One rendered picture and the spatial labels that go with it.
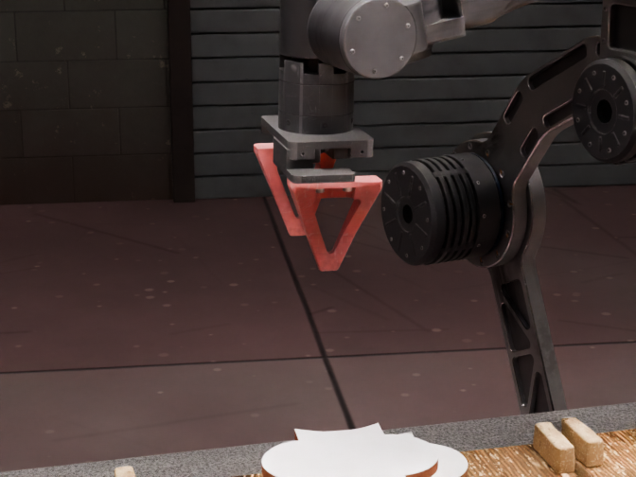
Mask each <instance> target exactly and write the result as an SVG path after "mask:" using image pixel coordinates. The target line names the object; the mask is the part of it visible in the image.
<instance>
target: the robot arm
mask: <svg viewBox="0 0 636 477"><path fill-rule="evenodd" d="M537 1H540V0H280V28H279V90H278V115H263V116H262V117H261V133H270V134H271V135H272V136H273V137H274V142H273V143H259V144H254V152H255V154H256V158H257V160H258V162H259V164H260V166H261V169H262V171H263V173H264V176H265V178H266V180H267V183H268V185H269V187H270V190H271V191H272V193H273V196H274V199H275V202H276V204H277V207H278V209H279V212H280V214H281V217H282V219H283V222H284V223H285V225H286V228H287V230H288V233H289V235H290V236H307V239H308V242H309V246H310V249H311V251H312V253H313V256H314V258H315V261H316V264H317V266H318V269H319V270H320V271H322V272H324V271H337V270H338V269H339V267H340V265H341V263H342V261H343V259H344V257H345V254H346V252H347V250H348V248H349V246H350V244H351V242H352V240H353V238H354V237H355V235H356V233H357V231H358V229H359V227H360V226H361V224H362V222H363V220H364V218H365V216H366V215H367V213H368V211H369V210H370V208H371V206H372V204H373V203H374V201H375V200H376V199H377V197H378V195H379V193H380V191H381V188H382V179H380V178H379V177H378V176H377V175H368V176H355V173H354V172H353V171H352V170H351V169H350V168H333V167H334V164H335V161H336V159H350V158H367V157H372V156H373V146H374V138H372V137H371V136H370V135H368V134H367V133H366V132H364V131H362V130H361V129H360V128H358V127H357V126H355V125H354V124H353V108H354V77H355V74H356V75H359V76H362V77H365V78H368V79H371V80H383V79H387V78H389V77H392V76H394V75H395V74H396V73H397V72H399V71H400V70H401V69H402V68H403V67H404V66H405V65H406V64H408V63H411V62H417V61H420V60H423V59H426V58H428V57H430V56H431V55H432V47H433V44H437V43H441V42H445V41H448V40H452V39H456V38H460V37H464V36H466V31H465V29H468V28H472V27H478V26H482V25H486V24H490V23H492V22H494V21H495V20H496V19H497V18H499V17H501V16H503V15H505V14H507V13H508V12H510V11H512V10H514V9H518V8H521V7H523V6H526V5H528V4H531V3H534V2H537ZM313 164H315V168H313ZM277 168H279V169H280V170H281V171H282V172H283V173H284V174H285V175H286V176H287V185H288V188H289V190H290V193H291V197H292V199H293V202H294V205H295V207H296V210H297V213H298V217H295V215H294V213H293V210H292V206H291V204H290V201H289V198H288V196H287V193H286V191H285V188H284V186H283V184H282V181H281V179H280V176H279V174H278V171H277ZM324 198H353V199H354V201H353V203H352V205H351V207H350V209H349V211H348V214H347V216H346V218H345V221H344V224H343V227H342V229H341V231H340V233H339V236H338V237H337V239H336V242H335V244H334V246H333V249H332V250H331V251H329V252H328V251H327V248H326V245H325V243H324V241H323V238H322V235H321V232H320V228H319V225H318V222H317V219H316V216H315V213H316V210H317V208H318V205H319V202H320V201H321V199H324Z"/></svg>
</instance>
